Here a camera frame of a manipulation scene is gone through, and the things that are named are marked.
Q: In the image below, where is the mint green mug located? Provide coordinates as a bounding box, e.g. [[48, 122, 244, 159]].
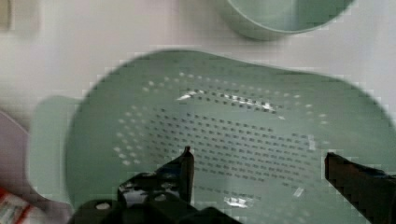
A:
[[213, 0, 356, 41]]

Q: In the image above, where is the red ketchup bottle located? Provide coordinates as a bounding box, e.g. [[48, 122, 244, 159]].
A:
[[0, 188, 35, 224]]

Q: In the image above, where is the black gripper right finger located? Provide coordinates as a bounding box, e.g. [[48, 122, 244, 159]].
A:
[[324, 152, 396, 224]]

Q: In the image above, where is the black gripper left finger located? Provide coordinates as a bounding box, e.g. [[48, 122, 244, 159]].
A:
[[117, 146, 194, 205]]

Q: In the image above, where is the mint green plastic strainer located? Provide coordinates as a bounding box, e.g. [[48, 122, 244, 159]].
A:
[[27, 50, 395, 224]]

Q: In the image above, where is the lilac round plate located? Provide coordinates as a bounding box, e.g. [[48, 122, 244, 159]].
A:
[[0, 112, 72, 224]]

